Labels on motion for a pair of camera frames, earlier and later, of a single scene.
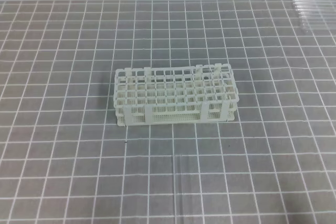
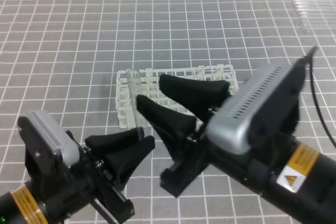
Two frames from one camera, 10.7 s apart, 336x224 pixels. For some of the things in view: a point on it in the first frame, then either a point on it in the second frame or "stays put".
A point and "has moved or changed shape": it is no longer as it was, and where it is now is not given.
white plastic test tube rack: x=153 y=95 stays put
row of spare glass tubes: x=316 y=12 stays put
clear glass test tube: x=178 y=179 has moved or changed shape
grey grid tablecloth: x=64 y=160 stays put
